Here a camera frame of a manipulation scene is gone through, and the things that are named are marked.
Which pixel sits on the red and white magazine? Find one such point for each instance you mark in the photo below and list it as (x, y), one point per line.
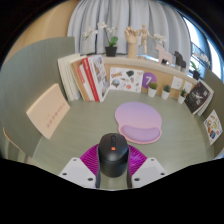
(98, 76)

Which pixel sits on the dark cover book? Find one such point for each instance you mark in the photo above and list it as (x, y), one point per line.
(197, 97)

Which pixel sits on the black computer mouse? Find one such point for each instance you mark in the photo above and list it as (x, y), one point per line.
(113, 158)

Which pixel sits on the wooden mannequin figure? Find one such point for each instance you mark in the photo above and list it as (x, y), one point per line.
(144, 36)

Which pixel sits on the purple round number sign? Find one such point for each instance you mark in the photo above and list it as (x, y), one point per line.
(149, 79)

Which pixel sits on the brown book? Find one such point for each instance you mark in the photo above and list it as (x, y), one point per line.
(79, 80)

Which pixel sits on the colourful picture card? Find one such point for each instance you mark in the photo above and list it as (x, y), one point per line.
(213, 127)

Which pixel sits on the large glass window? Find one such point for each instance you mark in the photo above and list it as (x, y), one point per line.
(200, 36)

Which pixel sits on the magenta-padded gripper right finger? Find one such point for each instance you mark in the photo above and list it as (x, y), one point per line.
(150, 170)

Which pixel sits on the white sticker sheet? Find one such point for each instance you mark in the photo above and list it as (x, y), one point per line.
(126, 80)

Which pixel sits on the purple mouse pad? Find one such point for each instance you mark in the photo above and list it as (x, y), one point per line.
(138, 116)

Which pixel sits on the pink horse figure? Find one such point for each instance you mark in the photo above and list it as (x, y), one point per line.
(165, 55)

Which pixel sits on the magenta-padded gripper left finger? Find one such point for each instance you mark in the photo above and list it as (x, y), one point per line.
(75, 170)

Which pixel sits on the beige card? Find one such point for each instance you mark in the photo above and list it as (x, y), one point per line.
(48, 111)

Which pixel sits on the green divider panel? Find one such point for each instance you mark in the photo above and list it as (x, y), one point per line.
(215, 90)
(30, 73)

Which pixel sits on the small succulent in white pot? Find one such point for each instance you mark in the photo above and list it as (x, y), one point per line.
(165, 94)
(152, 92)
(181, 99)

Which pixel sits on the white wall socket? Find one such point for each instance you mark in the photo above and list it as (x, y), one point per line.
(177, 83)
(188, 87)

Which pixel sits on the wooden desk back shelf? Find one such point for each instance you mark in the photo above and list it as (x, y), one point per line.
(165, 75)

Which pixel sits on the black horse figure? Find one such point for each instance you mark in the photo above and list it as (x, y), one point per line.
(180, 60)

